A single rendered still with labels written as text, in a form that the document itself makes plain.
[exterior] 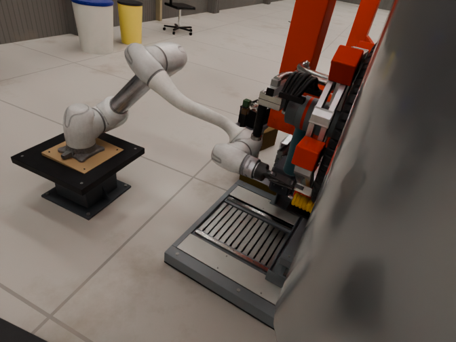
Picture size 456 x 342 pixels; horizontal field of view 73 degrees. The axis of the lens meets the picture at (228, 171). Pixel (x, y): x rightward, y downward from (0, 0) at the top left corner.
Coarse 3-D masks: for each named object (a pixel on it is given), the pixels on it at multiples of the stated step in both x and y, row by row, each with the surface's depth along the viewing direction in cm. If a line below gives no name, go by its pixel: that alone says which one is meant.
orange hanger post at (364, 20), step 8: (368, 0) 294; (376, 0) 291; (360, 8) 300; (368, 8) 296; (376, 8) 294; (360, 16) 303; (368, 16) 299; (360, 24) 306; (368, 24) 302; (352, 32) 312; (360, 32) 308; (368, 32) 315; (352, 40) 315; (360, 40) 312
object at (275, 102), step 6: (264, 90) 114; (264, 96) 112; (270, 96) 111; (276, 96) 110; (258, 102) 115; (264, 102) 113; (270, 102) 112; (276, 102) 111; (282, 102) 112; (270, 108) 113; (276, 108) 112; (282, 108) 114
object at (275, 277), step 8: (296, 224) 174; (288, 240) 164; (280, 248) 156; (280, 256) 154; (272, 264) 147; (280, 264) 150; (272, 272) 144; (280, 272) 144; (272, 280) 146; (280, 280) 143
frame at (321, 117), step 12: (360, 48) 116; (324, 96) 99; (336, 96) 98; (336, 108) 98; (312, 120) 99; (324, 120) 97; (312, 132) 103; (324, 132) 99; (300, 168) 109; (300, 180) 123; (312, 180) 123
